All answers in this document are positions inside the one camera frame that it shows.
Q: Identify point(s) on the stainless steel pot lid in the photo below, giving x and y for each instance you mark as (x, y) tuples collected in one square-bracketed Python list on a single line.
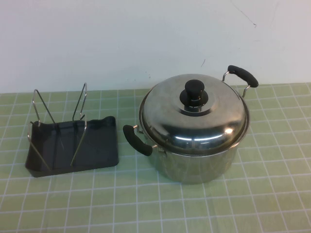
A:
[(213, 116)]

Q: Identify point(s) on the green checked table mat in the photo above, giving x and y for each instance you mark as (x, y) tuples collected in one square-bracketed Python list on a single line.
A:
[(170, 206)]

